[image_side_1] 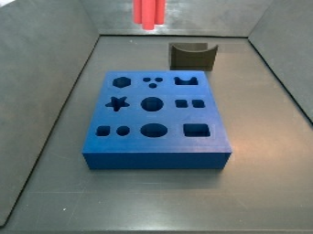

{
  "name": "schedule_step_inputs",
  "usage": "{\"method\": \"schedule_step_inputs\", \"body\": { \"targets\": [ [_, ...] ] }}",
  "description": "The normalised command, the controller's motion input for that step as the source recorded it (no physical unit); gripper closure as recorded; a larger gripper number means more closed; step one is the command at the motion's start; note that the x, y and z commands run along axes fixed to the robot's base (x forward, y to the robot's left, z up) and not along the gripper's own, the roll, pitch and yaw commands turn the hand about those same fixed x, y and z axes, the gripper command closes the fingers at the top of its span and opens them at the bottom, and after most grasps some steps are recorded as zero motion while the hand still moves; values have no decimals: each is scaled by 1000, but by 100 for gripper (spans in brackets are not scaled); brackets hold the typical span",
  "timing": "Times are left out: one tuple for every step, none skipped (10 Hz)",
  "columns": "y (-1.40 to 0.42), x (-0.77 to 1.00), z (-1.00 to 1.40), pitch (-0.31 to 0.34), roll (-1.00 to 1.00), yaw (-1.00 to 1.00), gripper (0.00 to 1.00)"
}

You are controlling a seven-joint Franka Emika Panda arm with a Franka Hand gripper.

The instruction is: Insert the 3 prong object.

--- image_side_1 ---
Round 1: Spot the dark curved cradle holder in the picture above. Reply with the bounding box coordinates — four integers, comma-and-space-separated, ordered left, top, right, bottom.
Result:
169, 43, 220, 71

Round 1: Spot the blue shape sorter block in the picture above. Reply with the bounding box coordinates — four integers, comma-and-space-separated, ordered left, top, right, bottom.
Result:
82, 70, 233, 169

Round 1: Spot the red three prong peg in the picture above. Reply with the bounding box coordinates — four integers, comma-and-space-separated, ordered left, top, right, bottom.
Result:
133, 0, 166, 30

